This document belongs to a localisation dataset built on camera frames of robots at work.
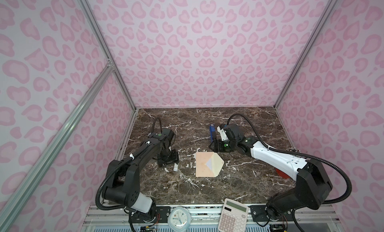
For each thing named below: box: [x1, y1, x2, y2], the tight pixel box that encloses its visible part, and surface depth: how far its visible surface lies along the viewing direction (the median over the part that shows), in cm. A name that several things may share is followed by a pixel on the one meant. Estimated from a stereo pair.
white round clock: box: [167, 205, 192, 232], surface depth 71 cm
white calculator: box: [218, 198, 249, 232], surface depth 72 cm
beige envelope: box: [195, 152, 225, 178], surface depth 92 cm
